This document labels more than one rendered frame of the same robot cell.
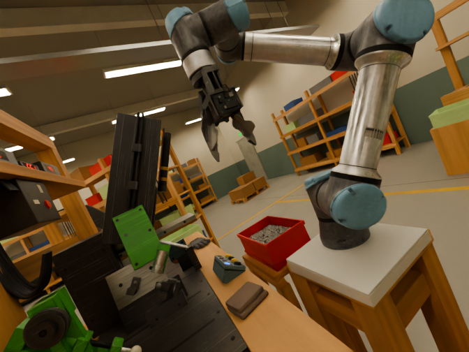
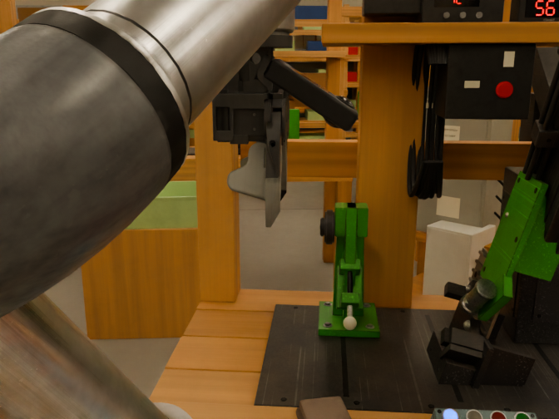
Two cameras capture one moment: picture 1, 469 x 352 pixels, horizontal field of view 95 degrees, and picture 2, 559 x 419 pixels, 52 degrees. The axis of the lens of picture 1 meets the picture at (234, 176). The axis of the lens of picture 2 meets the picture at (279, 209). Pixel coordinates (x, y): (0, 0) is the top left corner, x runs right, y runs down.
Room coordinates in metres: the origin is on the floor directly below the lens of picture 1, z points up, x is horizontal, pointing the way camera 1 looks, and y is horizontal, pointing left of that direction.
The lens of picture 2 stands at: (0.85, -0.63, 1.46)
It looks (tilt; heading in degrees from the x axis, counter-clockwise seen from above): 14 degrees down; 115
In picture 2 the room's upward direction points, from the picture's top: straight up
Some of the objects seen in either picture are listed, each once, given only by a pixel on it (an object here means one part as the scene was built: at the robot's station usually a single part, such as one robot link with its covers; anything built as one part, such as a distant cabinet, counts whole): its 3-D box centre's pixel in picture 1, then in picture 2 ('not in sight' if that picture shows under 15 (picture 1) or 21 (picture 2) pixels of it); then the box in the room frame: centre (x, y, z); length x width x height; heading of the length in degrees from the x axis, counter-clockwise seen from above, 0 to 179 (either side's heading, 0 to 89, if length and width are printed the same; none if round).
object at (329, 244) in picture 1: (339, 223); not in sight; (0.69, -0.25, 0.94); 0.15 x 0.15 x 0.10
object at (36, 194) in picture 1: (20, 208); (482, 81); (0.71, 0.67, 1.42); 0.17 x 0.12 x 0.15; 20
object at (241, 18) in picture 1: (225, 24); not in sight; (0.55, -0.14, 1.59); 0.11 x 0.11 x 0.08; 86
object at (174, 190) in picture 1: (135, 213); not in sight; (3.93, 1.93, 1.19); 2.30 x 0.55 x 2.39; 69
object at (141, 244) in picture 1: (139, 234); (530, 233); (0.83, 0.43, 1.17); 0.13 x 0.12 x 0.20; 20
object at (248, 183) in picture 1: (246, 186); not in sight; (7.38, -0.23, 0.37); 1.20 x 0.80 x 0.74; 126
